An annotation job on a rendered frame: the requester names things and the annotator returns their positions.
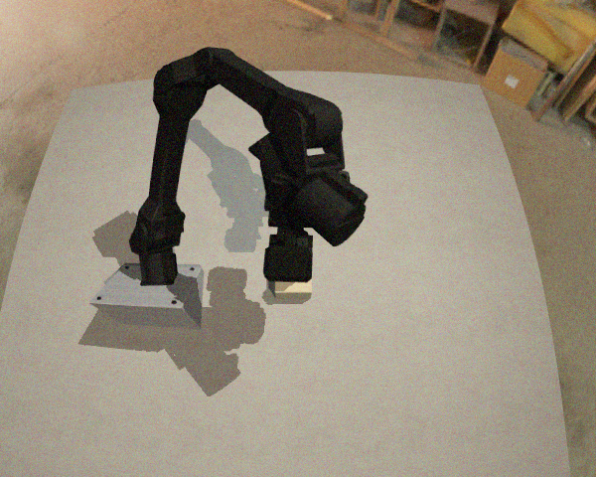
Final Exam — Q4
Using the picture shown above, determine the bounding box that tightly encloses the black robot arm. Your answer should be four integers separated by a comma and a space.
129, 47, 368, 286

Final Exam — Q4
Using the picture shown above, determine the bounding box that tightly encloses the tan rectangular block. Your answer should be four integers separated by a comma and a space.
275, 279, 312, 298

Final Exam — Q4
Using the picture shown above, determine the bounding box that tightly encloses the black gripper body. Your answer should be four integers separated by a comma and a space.
263, 193, 313, 283

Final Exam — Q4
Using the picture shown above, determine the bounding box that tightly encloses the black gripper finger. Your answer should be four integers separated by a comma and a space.
269, 235, 313, 249

